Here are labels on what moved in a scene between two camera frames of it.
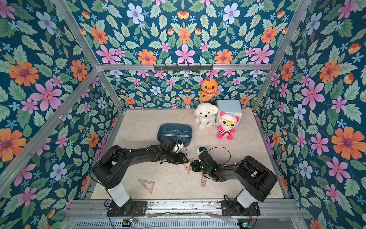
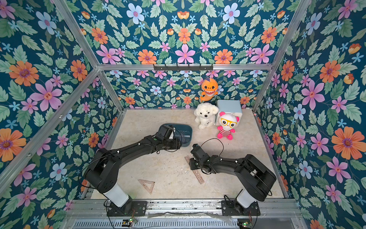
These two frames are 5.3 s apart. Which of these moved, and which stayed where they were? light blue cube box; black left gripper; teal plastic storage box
Moved: black left gripper
Stayed: light blue cube box; teal plastic storage box
